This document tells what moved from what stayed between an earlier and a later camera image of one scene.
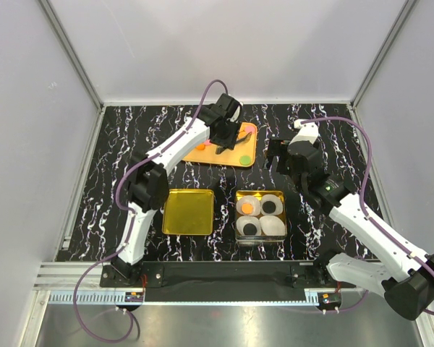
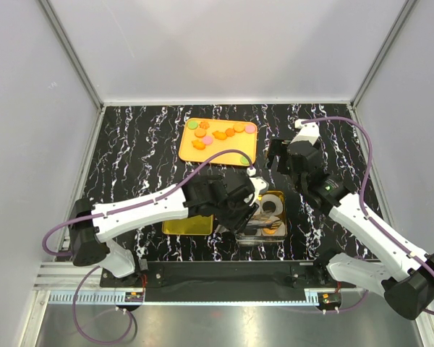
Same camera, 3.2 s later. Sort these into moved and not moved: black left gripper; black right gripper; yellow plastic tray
Moved: black left gripper
Not moved: yellow plastic tray; black right gripper
